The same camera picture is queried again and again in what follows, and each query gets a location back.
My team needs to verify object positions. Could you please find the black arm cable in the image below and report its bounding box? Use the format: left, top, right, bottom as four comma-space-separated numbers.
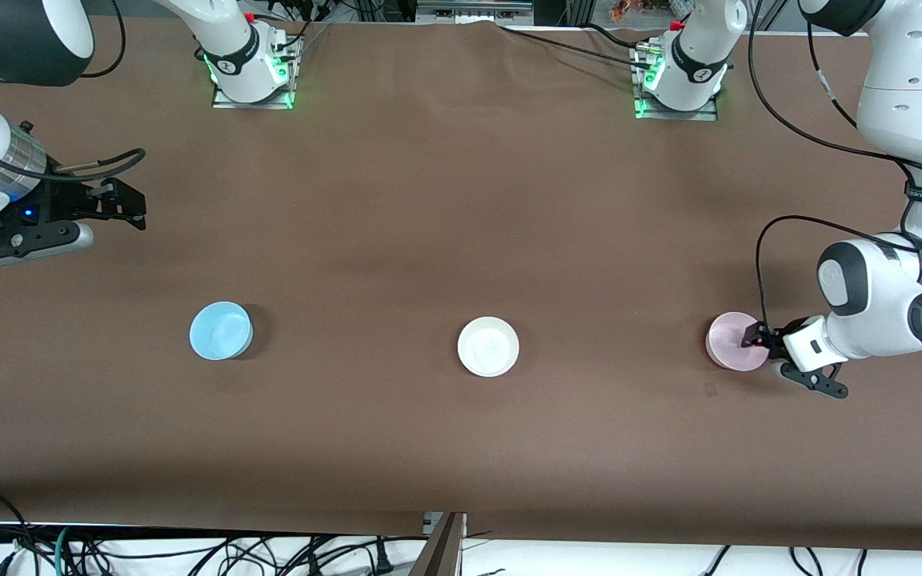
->
0, 0, 147, 181
747, 0, 922, 337

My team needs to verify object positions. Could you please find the white bowl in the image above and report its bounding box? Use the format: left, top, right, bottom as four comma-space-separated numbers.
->
457, 316, 520, 378

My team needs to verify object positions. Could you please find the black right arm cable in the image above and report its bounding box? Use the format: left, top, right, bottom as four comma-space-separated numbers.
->
0, 0, 147, 181

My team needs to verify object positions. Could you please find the pink bowl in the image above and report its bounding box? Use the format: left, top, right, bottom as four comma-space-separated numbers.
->
706, 311, 771, 372

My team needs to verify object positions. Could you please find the small colourful object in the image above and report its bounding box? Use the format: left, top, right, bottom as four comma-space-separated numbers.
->
609, 0, 674, 22

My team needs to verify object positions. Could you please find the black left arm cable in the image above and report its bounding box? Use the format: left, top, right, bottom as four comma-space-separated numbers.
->
747, 0, 922, 337

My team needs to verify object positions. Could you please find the light blue bowl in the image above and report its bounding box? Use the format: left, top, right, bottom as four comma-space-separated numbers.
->
189, 301, 254, 362

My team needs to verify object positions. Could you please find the silver metal rail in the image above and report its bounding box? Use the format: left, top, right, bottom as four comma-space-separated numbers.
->
417, 0, 534, 25

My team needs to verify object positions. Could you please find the grey metal post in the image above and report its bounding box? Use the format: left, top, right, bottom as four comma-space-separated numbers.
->
409, 512, 468, 576

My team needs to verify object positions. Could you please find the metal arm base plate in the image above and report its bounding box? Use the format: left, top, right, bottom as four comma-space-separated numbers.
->
633, 44, 720, 122
211, 32, 302, 110

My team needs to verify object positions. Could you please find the long black cable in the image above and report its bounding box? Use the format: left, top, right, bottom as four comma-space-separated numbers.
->
581, 22, 674, 49
497, 24, 658, 73

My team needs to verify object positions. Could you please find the brown table cover sheet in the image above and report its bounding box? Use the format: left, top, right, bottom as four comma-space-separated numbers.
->
0, 16, 922, 553

